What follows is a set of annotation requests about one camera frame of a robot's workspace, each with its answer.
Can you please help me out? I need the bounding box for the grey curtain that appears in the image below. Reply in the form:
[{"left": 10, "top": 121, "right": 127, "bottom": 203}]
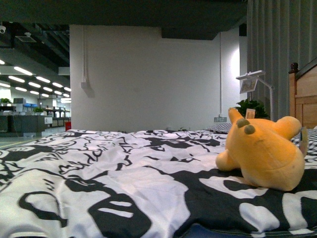
[{"left": 247, "top": 0, "right": 317, "bottom": 120}]

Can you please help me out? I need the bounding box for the plush toy paper tag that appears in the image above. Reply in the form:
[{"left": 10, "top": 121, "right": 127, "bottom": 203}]
[{"left": 245, "top": 109, "right": 256, "bottom": 119}]

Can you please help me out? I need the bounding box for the black and white patterned blanket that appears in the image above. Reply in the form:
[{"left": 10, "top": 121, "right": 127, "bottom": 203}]
[{"left": 0, "top": 130, "right": 317, "bottom": 238}]

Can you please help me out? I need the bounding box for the wooden bed headboard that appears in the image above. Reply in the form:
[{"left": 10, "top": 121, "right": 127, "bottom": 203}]
[{"left": 289, "top": 59, "right": 317, "bottom": 129}]

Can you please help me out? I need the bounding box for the green potted plant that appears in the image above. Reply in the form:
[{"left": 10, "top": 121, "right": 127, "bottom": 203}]
[{"left": 234, "top": 98, "right": 270, "bottom": 119}]

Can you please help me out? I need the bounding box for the dark office counter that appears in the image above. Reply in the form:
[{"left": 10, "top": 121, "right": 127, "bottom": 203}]
[{"left": 0, "top": 115, "right": 49, "bottom": 137}]

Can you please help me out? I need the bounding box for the yellow plush dinosaur toy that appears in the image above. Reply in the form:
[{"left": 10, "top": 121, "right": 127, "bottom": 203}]
[{"left": 215, "top": 108, "right": 305, "bottom": 191}]

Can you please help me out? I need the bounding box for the wall power outlet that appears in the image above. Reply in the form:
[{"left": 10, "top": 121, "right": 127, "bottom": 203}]
[{"left": 214, "top": 117, "right": 227, "bottom": 123}]

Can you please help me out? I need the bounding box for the black white checkered pillow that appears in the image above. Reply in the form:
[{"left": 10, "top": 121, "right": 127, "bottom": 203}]
[{"left": 207, "top": 123, "right": 317, "bottom": 148}]

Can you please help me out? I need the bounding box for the white desk lamp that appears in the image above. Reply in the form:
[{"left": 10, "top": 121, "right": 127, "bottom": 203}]
[{"left": 236, "top": 70, "right": 274, "bottom": 119}]

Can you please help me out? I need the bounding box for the red fire extinguisher box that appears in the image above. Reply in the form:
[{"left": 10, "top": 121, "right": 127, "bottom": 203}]
[{"left": 65, "top": 121, "right": 71, "bottom": 131}]

